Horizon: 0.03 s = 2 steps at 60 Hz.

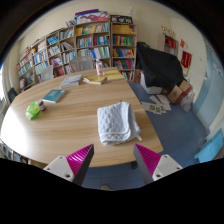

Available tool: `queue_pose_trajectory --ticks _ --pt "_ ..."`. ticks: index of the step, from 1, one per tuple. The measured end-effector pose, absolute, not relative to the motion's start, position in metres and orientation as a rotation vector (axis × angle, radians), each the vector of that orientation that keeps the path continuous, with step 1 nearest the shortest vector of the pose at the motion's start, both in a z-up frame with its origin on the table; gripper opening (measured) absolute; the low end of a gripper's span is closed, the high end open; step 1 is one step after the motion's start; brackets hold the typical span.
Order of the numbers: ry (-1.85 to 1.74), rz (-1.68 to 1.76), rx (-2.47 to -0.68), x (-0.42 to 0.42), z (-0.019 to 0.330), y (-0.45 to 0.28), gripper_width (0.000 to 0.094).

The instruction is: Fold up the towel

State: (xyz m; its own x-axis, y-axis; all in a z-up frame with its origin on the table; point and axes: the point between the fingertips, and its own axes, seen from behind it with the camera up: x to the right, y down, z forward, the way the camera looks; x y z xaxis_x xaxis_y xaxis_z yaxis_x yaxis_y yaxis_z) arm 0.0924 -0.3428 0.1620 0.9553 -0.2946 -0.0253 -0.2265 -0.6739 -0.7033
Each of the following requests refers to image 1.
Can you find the teal book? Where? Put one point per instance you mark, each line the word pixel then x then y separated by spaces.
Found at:
pixel 54 96

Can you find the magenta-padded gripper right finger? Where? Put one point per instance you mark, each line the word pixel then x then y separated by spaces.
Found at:
pixel 163 165

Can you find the green plastic bag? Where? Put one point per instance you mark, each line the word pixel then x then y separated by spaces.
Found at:
pixel 32 110

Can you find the yellow folder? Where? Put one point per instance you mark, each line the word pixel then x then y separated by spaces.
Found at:
pixel 114 75

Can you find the small red-lidded jar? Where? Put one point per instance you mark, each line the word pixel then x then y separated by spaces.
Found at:
pixel 41 105

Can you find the wooden bookshelf unit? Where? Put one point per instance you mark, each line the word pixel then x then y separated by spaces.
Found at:
pixel 90 40

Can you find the white box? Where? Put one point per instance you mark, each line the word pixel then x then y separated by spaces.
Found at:
pixel 150 88

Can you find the black cloth cover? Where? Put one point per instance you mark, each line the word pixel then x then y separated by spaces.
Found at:
pixel 158 66

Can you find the blue flat panel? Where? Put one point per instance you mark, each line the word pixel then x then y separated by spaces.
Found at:
pixel 211 146

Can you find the grey office chair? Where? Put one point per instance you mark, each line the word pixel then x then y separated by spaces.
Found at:
pixel 47 73

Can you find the clear plastic bag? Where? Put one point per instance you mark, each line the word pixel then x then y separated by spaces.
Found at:
pixel 187 101

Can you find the small wall shelf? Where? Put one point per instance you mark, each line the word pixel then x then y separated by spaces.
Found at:
pixel 170 42

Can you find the yellow book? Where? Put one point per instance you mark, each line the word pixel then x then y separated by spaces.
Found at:
pixel 95 79

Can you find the grey mesh chair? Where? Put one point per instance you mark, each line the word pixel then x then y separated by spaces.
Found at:
pixel 81 64

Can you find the small red wall sign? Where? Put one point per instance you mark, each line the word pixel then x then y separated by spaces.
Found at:
pixel 182 43

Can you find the grey book stack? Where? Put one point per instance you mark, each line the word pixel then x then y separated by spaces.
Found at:
pixel 71 81

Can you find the dark chair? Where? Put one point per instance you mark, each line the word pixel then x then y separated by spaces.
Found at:
pixel 12 94

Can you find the white waffle towel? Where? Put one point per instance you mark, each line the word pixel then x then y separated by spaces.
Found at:
pixel 116 123

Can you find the papers on floor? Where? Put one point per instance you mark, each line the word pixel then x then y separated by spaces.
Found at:
pixel 156 106

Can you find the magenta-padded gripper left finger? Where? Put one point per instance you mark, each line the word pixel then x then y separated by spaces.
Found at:
pixel 62 166

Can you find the red wall hanging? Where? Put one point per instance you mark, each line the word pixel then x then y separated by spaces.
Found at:
pixel 186 59

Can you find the brown cardboard box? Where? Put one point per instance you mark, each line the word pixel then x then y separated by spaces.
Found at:
pixel 178 93

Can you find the clear plastic bottle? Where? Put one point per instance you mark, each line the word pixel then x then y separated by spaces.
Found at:
pixel 99 68

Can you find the person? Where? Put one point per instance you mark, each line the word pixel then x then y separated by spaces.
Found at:
pixel 106 187

